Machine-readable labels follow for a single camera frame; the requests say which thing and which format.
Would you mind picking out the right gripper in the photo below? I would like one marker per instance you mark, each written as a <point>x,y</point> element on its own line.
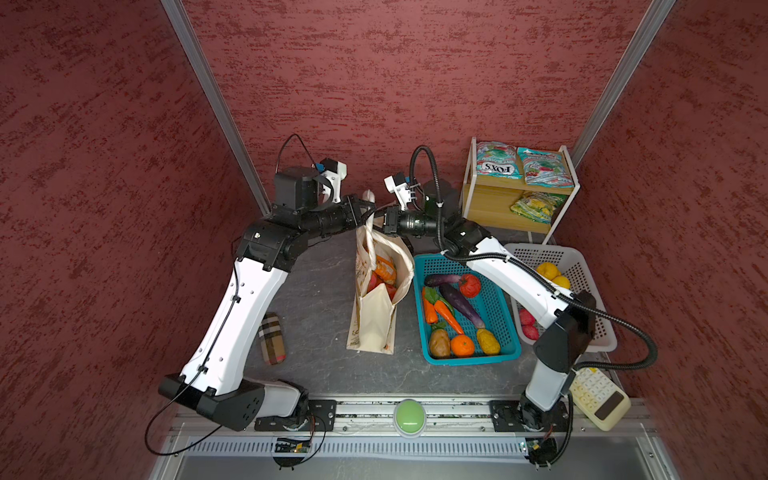
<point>393,220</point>

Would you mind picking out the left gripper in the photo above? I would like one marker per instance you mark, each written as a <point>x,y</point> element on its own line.
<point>353,218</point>

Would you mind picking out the orange candy bag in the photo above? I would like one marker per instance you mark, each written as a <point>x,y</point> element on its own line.
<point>385,270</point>

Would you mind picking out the cream canvas grocery bag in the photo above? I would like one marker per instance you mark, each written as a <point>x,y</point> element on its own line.
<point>373,321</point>

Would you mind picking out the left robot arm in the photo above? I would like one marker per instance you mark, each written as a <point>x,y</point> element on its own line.
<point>309,206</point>

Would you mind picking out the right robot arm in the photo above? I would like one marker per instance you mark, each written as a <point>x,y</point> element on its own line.
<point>568,318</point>

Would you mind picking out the teal candy bag left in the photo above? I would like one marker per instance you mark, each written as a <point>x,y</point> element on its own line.
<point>497,159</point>

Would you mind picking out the teal candy bag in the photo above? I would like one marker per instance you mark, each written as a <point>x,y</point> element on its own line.
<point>497,159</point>
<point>545,168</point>

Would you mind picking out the green yellow candy bag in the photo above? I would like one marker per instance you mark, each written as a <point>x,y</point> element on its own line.
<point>539,207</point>

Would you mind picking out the teal candy bag right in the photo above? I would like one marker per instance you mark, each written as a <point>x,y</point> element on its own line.
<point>545,168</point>

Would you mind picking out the light purple eggplant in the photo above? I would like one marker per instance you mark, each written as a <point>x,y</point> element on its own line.
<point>435,280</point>

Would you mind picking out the orange carrot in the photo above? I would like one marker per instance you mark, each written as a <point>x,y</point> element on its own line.
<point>444,311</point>
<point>430,315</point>

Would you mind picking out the white wooden shelf rack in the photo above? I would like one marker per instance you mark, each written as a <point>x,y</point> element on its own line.
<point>487,200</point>

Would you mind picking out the potato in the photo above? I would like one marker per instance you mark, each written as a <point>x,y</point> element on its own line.
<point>439,345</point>

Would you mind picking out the orange tangerine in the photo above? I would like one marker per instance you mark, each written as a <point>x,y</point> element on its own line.
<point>462,346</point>

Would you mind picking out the plaid case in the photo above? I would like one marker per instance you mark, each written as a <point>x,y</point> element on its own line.
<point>271,340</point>

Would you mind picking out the yellow corn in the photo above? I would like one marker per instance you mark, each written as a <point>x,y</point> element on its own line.
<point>489,345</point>

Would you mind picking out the yellow bell pepper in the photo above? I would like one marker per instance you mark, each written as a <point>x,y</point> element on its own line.
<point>548,270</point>

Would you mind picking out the yellow lemon white basket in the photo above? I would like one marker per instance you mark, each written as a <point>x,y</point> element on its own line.
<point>562,281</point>

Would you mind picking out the white plastic basket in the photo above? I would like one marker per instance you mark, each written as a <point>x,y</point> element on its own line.
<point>572,265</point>

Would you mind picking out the green push button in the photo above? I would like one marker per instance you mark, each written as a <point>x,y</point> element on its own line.
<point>409,418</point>

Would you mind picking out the cream calculator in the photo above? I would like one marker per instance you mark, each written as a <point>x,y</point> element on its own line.
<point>601,400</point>

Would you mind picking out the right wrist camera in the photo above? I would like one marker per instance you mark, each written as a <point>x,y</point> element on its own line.
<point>398,186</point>

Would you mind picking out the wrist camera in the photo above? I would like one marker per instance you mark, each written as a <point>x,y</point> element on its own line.
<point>331,175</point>
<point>398,186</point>

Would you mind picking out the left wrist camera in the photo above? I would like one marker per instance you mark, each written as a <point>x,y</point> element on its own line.
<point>331,175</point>

